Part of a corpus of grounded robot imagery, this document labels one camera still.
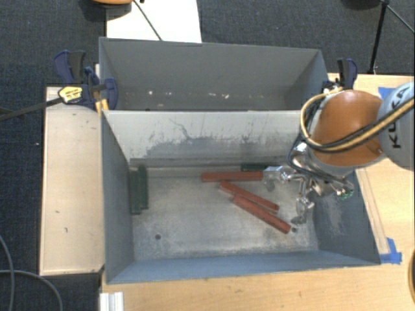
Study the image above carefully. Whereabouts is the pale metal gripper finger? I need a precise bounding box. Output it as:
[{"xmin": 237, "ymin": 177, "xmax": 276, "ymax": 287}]
[
  {"xmin": 290, "ymin": 195, "xmax": 315, "ymax": 225},
  {"xmin": 263, "ymin": 165, "xmax": 295, "ymax": 192}
]

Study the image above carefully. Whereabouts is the dark green flat block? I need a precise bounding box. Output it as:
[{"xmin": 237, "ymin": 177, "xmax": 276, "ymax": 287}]
[
  {"xmin": 129, "ymin": 170, "xmax": 143, "ymax": 215},
  {"xmin": 240, "ymin": 162, "xmax": 280, "ymax": 172}
]

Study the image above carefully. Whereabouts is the red-brown flat block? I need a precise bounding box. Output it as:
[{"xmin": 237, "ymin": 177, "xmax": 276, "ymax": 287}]
[
  {"xmin": 219, "ymin": 179, "xmax": 281, "ymax": 214},
  {"xmin": 230, "ymin": 194, "xmax": 292, "ymax": 235},
  {"xmin": 200, "ymin": 170, "xmax": 265, "ymax": 183}
]

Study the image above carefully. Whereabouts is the grey metal bin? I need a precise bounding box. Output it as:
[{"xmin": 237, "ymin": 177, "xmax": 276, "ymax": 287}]
[{"xmin": 98, "ymin": 36, "xmax": 382, "ymax": 285}]

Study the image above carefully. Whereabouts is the pale wood flat board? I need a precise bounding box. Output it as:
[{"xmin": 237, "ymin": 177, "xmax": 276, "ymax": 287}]
[{"xmin": 38, "ymin": 86, "xmax": 106, "ymax": 277}]

